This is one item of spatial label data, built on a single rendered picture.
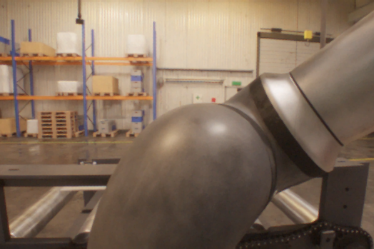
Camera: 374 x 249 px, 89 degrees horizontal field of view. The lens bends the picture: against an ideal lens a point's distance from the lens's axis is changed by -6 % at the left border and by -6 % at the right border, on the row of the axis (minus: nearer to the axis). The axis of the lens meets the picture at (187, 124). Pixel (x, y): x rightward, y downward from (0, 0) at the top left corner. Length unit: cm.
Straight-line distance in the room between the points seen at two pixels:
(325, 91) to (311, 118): 2
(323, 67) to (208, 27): 1025
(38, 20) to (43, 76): 250
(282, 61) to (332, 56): 1116
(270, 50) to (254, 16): 178
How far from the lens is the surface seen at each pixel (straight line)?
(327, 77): 19
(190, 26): 1030
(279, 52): 1133
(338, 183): 85
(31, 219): 103
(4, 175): 68
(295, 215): 105
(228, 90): 1003
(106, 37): 1037
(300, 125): 18
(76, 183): 69
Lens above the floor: 135
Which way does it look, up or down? 6 degrees down
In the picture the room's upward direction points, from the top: 1 degrees clockwise
